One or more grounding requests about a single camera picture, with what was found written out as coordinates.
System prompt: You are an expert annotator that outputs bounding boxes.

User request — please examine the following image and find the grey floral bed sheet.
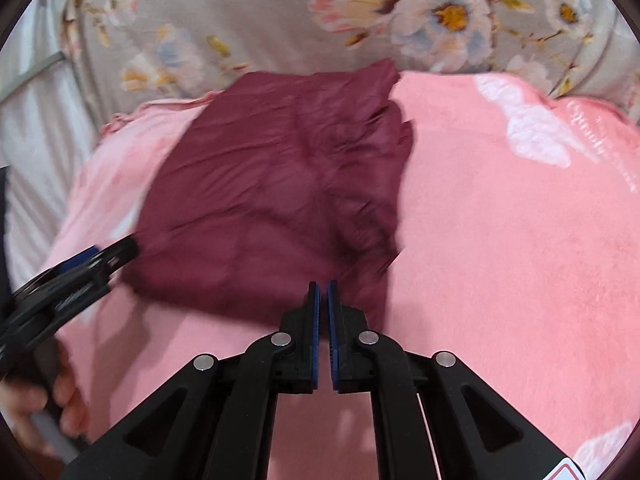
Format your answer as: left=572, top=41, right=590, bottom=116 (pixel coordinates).
left=60, top=0, right=640, bottom=126

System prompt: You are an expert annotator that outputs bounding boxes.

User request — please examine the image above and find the white striped cloth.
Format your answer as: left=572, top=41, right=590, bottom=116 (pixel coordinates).
left=0, top=0, right=103, bottom=286

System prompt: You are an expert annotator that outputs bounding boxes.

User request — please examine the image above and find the pink blanket with white bows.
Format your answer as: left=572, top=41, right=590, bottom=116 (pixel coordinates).
left=47, top=70, right=640, bottom=480

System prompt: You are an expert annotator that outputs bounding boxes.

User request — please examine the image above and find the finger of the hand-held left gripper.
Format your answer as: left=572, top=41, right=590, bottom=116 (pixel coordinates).
left=11, top=235, right=140, bottom=312

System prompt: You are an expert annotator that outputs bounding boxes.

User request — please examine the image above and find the maroon puffer jacket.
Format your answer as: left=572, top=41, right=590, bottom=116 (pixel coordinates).
left=120, top=57, right=416, bottom=331

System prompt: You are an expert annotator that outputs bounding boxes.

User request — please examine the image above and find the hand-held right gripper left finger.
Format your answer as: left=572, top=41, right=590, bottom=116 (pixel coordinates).
left=60, top=280, right=322, bottom=480

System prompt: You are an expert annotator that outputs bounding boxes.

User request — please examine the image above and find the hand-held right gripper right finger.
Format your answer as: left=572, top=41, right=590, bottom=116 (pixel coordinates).
left=326, top=280, right=591, bottom=480

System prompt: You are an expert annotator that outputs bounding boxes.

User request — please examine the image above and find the person's left hand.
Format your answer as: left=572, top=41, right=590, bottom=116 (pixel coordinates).
left=0, top=342, right=87, bottom=442

